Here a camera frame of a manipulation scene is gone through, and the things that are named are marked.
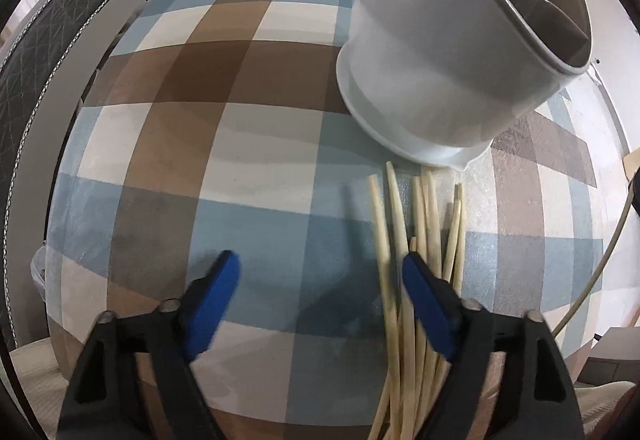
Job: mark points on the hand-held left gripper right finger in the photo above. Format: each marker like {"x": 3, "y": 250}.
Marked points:
{"x": 430, "y": 300}

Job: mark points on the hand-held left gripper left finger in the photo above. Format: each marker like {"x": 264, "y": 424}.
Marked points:
{"x": 215, "y": 300}

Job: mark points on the bunch of wooden chopsticks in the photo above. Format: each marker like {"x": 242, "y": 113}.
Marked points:
{"x": 405, "y": 370}

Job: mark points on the white utensil holder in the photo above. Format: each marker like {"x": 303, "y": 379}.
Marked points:
{"x": 425, "y": 45}

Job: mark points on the checked rug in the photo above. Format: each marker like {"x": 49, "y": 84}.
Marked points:
{"x": 250, "y": 120}

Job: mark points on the grey box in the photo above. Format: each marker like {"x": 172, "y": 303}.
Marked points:
{"x": 607, "y": 355}

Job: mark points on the beige knit shoe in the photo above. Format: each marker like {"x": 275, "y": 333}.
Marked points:
{"x": 600, "y": 400}

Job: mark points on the grey quilted bed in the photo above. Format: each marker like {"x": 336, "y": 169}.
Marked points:
{"x": 40, "y": 70}

